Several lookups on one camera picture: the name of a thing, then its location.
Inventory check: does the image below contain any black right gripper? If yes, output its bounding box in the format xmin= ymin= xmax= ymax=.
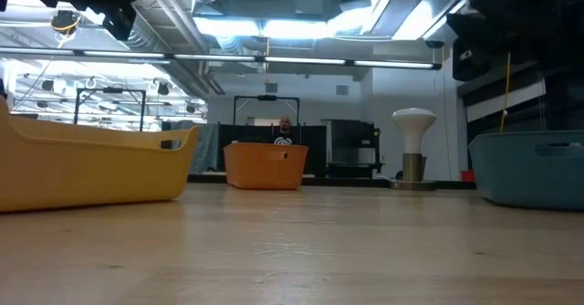
xmin=445 ymin=0 xmax=584 ymax=83

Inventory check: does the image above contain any yellow plastic bin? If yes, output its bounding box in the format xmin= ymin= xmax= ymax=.
xmin=0 ymin=97 xmax=202 ymax=214

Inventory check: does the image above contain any white mushroom table lamp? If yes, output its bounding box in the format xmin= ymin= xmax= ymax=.
xmin=391 ymin=108 xmax=438 ymax=192

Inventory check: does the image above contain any teal plastic bin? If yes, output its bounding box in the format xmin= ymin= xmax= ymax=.
xmin=468 ymin=130 xmax=584 ymax=212

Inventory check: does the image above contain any grey hanging cloth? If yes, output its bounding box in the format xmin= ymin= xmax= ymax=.
xmin=169 ymin=121 xmax=221 ymax=175

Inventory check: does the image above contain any black room partition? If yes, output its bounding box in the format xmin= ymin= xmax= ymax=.
xmin=159 ymin=121 xmax=329 ymax=178

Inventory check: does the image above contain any long ceiling light strip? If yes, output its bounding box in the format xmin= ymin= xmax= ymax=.
xmin=0 ymin=47 xmax=443 ymax=71

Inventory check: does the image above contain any black equipment cart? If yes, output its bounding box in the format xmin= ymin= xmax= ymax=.
xmin=327 ymin=119 xmax=385 ymax=179

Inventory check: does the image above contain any person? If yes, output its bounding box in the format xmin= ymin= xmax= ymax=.
xmin=272 ymin=115 xmax=296 ymax=146

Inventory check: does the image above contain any orange plastic bin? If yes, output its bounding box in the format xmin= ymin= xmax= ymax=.
xmin=223 ymin=142 xmax=309 ymax=191

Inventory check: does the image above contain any black ceiling cable reel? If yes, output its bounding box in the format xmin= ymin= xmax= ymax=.
xmin=49 ymin=9 xmax=82 ymax=37

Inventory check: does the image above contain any yellow extension cable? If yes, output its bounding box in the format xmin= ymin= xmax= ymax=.
xmin=499 ymin=51 xmax=513 ymax=133

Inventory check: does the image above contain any black gantry frame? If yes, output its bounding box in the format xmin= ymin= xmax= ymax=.
xmin=72 ymin=88 xmax=147 ymax=132

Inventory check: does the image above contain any black stand frame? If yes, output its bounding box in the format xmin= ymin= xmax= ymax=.
xmin=232 ymin=94 xmax=301 ymax=128

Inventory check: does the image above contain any black aluminium table frame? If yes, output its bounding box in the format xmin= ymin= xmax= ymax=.
xmin=186 ymin=172 xmax=478 ymax=191

